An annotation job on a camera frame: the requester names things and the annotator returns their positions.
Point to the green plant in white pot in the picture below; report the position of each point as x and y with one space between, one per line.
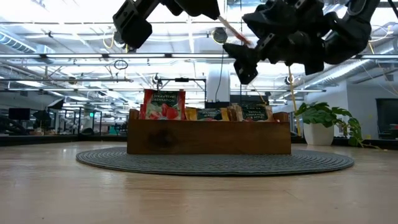
320 135

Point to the silver ventilation duct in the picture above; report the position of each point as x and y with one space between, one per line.
342 74

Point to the black background rig frame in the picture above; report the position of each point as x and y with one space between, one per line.
182 80

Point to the wooden three-compartment tea box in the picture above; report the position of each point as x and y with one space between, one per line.
208 138

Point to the large black monitor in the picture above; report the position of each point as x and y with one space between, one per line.
252 99

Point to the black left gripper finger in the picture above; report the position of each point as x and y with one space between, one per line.
202 7
174 7

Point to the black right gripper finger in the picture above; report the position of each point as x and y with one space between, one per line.
242 53
245 73

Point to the white square column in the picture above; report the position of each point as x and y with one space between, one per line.
212 84

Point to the black table edge frame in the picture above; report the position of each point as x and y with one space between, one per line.
46 140

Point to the brown vanilla tea packet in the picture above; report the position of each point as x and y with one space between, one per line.
256 112
235 113

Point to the black cabinet box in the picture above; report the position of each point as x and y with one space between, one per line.
216 104

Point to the grey round woven placemat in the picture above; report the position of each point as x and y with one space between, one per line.
214 165

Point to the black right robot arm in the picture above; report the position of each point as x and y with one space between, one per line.
351 28

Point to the black desk monitor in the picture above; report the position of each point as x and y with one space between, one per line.
19 114

